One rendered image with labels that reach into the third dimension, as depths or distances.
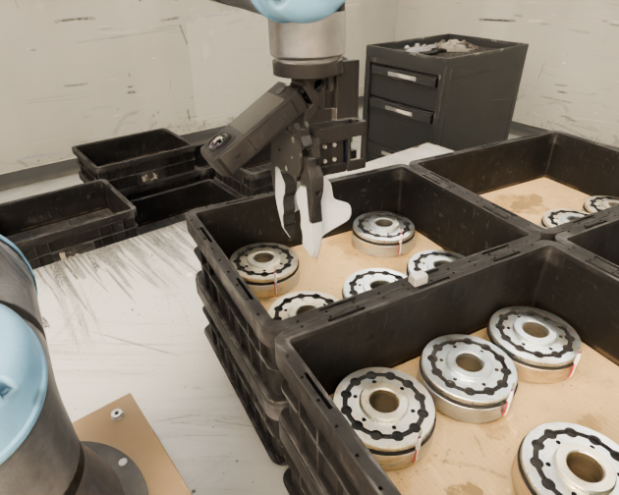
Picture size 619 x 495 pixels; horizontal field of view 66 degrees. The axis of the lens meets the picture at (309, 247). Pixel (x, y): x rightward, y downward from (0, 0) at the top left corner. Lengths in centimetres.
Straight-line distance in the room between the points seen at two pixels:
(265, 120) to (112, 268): 64
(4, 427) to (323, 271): 49
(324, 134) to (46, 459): 36
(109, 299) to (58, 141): 263
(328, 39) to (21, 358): 36
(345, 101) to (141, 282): 60
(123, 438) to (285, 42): 44
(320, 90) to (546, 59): 371
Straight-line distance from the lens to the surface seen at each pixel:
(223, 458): 67
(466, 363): 58
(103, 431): 60
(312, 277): 72
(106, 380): 80
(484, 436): 55
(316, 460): 50
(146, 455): 56
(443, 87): 210
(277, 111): 49
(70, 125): 353
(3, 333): 38
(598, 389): 64
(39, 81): 344
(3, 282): 48
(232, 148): 48
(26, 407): 38
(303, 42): 48
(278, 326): 48
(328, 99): 52
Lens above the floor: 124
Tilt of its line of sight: 31 degrees down
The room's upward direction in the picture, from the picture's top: straight up
